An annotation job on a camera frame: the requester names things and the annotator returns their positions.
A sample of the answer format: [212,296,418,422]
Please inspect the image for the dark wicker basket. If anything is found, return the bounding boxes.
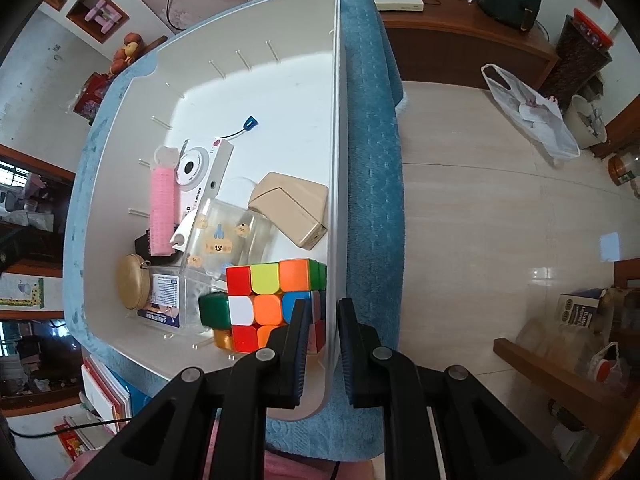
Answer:
[552,8,613,111]

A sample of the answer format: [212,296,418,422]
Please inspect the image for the amber glass jar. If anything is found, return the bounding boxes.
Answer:
[608,152,640,192]

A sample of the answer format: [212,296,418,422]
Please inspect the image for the clear sticker case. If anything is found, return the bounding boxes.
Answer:
[181,199,273,281]

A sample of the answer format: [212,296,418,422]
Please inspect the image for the white plastic bag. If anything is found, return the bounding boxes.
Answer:
[481,63,581,160]

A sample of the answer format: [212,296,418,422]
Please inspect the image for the illustrated paper box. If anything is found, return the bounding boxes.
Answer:
[0,277,46,311]

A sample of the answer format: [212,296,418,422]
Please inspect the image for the wooden chair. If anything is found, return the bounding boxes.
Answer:
[492,257,640,480]

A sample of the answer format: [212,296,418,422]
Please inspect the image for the blue plush blanket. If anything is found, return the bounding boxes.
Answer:
[62,0,405,463]

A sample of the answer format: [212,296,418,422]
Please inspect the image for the colourful puzzle cube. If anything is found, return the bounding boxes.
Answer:
[226,257,328,355]

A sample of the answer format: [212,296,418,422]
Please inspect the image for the red gift box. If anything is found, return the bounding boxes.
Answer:
[74,72,110,122]

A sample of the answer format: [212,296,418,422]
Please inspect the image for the beige angular box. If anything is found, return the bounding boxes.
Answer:
[247,171,330,250]

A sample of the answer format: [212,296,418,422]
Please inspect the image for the white plastic storage bin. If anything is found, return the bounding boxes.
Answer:
[81,0,342,422]

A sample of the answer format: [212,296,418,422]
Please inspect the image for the red booklet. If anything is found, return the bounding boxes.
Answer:
[54,422,98,462]

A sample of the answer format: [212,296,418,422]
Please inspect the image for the green and gold can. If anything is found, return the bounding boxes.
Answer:
[198,291,236,351]

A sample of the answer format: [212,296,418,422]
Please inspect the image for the clear labelled plastic box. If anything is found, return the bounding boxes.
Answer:
[127,267,228,333]

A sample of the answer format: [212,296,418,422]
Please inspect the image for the wooden TV cabinet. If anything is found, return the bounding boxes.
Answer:
[372,0,560,92]

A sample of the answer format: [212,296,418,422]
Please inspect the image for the clear jug with red cap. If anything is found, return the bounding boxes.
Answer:
[515,320,632,392]

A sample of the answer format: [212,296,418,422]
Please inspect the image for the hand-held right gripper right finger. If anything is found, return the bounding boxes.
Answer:
[337,297,576,480]

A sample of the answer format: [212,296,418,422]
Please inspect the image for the printed cardboard box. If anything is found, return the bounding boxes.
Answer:
[557,287,608,331]

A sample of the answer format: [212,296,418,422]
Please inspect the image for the pink ornament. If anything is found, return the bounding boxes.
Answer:
[85,0,123,36]

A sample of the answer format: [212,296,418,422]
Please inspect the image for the white toy camera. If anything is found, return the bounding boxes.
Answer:
[169,116,259,256]

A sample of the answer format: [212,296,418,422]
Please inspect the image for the white bucket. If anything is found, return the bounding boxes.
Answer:
[564,94,608,150]

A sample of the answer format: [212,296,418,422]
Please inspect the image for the small black object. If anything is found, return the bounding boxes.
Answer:
[134,230,186,267]

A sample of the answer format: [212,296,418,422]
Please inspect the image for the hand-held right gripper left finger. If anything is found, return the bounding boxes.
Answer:
[92,297,311,480]

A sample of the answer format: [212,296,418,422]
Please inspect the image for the stack of books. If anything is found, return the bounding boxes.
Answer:
[80,355,132,436]

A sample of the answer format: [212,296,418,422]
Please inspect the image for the round tan case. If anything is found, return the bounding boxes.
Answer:
[116,254,152,310]

